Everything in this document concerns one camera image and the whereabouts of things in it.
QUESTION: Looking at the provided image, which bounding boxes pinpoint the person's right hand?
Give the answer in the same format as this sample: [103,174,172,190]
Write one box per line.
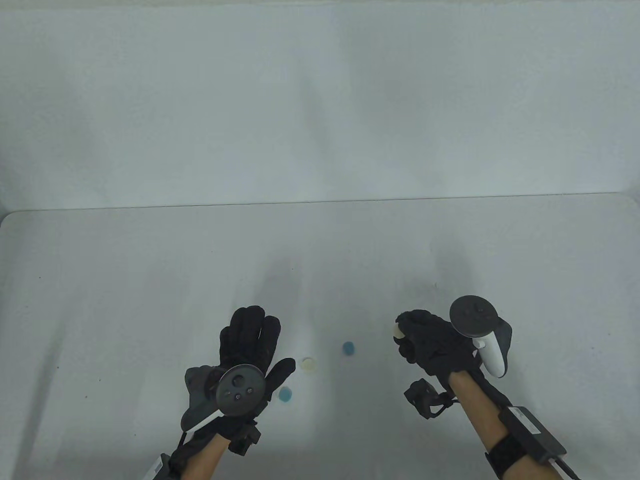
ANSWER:
[395,309,484,387]

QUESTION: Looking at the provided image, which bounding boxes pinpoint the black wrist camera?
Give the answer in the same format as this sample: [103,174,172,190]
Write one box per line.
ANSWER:
[404,378,440,420]
[228,422,262,457]

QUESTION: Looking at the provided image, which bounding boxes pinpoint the person's left hand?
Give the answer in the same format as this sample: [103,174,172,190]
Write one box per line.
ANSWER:
[181,306,297,442]

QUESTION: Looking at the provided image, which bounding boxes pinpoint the person's right forearm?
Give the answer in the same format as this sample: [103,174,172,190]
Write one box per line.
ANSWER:
[447,371,548,480]

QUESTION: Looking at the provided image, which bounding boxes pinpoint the black cable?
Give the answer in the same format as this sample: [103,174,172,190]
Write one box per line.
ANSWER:
[550,455,582,480]
[430,391,460,417]

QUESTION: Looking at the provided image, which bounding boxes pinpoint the person's left forearm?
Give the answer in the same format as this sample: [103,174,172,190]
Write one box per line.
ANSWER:
[180,432,232,480]

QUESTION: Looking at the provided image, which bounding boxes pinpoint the black box with label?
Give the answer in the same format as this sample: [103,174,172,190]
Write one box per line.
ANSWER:
[499,406,568,463]
[149,452,173,480]

